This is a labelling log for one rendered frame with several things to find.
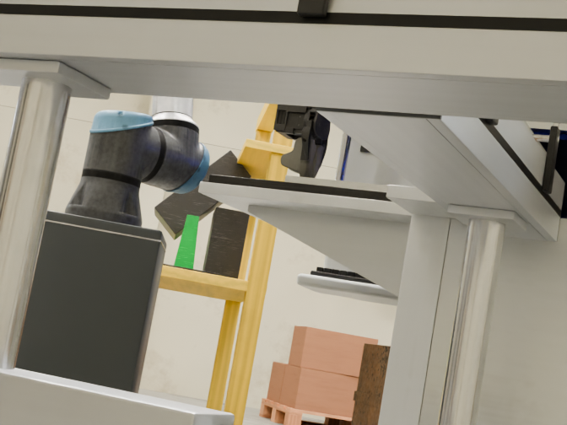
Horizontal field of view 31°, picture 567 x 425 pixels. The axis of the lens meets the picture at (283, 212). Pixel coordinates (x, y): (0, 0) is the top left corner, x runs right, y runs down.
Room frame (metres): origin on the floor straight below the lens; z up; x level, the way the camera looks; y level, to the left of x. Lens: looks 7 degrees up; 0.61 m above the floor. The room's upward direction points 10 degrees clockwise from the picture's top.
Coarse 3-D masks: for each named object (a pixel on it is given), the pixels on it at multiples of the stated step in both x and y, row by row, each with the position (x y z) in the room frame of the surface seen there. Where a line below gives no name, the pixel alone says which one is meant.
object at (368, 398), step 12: (372, 348) 5.24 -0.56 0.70; (384, 348) 5.07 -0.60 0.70; (372, 360) 5.21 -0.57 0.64; (384, 360) 5.05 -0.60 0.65; (360, 372) 5.36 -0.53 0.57; (372, 372) 5.18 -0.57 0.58; (384, 372) 5.02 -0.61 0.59; (360, 384) 5.33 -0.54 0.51; (372, 384) 5.16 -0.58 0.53; (384, 384) 5.00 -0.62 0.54; (360, 396) 5.28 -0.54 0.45; (372, 396) 5.11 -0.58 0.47; (360, 408) 5.27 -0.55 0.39; (372, 408) 5.10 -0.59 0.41; (360, 420) 5.24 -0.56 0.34; (372, 420) 5.08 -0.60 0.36
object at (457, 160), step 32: (352, 128) 1.02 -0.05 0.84; (384, 128) 1.00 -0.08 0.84; (416, 128) 0.97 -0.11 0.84; (448, 128) 0.95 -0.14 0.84; (480, 128) 1.05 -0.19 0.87; (512, 128) 1.18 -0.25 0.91; (384, 160) 1.15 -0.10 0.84; (416, 160) 1.12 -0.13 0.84; (448, 160) 1.09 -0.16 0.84; (480, 160) 1.07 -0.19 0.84; (512, 160) 1.20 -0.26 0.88; (544, 160) 1.38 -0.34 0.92; (448, 192) 1.28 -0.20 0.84; (480, 192) 1.25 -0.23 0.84; (512, 192) 1.23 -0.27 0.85; (544, 192) 1.40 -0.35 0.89; (544, 224) 1.44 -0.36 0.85
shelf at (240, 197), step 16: (208, 192) 1.81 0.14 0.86; (224, 192) 1.80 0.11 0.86; (240, 192) 1.78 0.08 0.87; (256, 192) 1.77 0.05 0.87; (272, 192) 1.76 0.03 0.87; (288, 192) 1.75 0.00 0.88; (304, 192) 1.74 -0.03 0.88; (240, 208) 1.94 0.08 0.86; (288, 208) 1.83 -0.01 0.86; (304, 208) 1.79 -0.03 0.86; (320, 208) 1.76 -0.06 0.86; (336, 208) 1.72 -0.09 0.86; (352, 208) 1.70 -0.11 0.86; (368, 208) 1.69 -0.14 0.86; (384, 208) 1.67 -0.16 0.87; (400, 208) 1.66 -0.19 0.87
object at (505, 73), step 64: (0, 0) 0.97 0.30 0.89; (64, 0) 0.93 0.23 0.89; (128, 0) 0.90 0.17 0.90; (192, 0) 0.88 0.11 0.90; (256, 0) 0.85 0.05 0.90; (320, 0) 0.82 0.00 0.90; (384, 0) 0.80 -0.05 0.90; (448, 0) 0.78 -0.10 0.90; (512, 0) 0.76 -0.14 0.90; (128, 64) 0.92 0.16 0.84; (192, 64) 0.88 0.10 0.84; (256, 64) 0.85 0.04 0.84; (320, 64) 0.82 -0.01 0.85; (384, 64) 0.80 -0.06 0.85; (448, 64) 0.78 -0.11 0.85; (512, 64) 0.76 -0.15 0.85
